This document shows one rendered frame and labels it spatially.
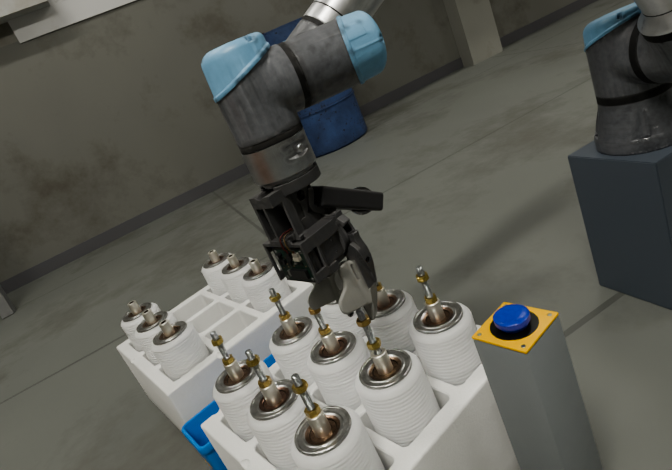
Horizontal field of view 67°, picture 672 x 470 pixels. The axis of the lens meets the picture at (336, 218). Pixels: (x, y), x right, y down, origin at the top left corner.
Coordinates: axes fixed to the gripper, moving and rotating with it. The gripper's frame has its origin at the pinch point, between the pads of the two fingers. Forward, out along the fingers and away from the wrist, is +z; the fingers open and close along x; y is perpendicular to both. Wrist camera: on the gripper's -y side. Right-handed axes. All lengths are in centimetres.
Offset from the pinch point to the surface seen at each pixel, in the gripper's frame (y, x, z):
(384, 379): 2.6, 1.2, 10.0
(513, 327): -2.8, 19.0, 2.7
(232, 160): -156, -262, 22
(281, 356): 2.2, -22.3, 11.5
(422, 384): -0.4, 4.5, 12.6
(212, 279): -17, -75, 13
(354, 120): -197, -178, 23
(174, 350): 7, -52, 12
